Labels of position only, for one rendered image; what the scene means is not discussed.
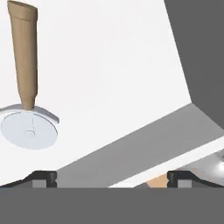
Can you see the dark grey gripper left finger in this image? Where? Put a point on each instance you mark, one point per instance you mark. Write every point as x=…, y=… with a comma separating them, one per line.
x=43, y=176

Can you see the white open drawer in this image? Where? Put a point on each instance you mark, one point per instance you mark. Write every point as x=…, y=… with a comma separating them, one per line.
x=110, y=87

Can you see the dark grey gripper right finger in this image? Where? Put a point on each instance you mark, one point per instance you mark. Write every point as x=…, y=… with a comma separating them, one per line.
x=178, y=176

